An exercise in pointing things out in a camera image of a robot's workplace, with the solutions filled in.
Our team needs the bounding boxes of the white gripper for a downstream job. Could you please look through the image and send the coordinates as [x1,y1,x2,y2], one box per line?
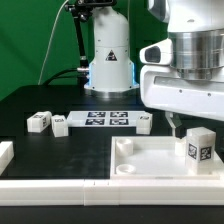
[140,39,224,136]

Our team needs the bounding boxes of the white square tabletop part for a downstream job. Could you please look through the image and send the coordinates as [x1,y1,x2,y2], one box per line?
[110,136,224,180]

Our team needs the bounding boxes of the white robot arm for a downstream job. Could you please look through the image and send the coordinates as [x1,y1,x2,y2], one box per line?
[85,0,224,121]

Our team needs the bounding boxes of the white U-shaped fence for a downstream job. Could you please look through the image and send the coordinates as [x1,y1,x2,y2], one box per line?
[0,140,224,207]

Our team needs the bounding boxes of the white marker base plate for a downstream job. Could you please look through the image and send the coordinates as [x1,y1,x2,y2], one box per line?
[67,111,144,127]

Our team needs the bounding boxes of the black cable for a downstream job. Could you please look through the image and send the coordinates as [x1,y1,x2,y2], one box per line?
[43,67,84,86]

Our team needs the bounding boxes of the black camera stand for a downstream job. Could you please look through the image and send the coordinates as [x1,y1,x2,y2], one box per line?
[65,0,117,69]

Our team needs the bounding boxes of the white cable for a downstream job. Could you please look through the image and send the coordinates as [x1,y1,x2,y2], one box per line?
[37,0,70,86]

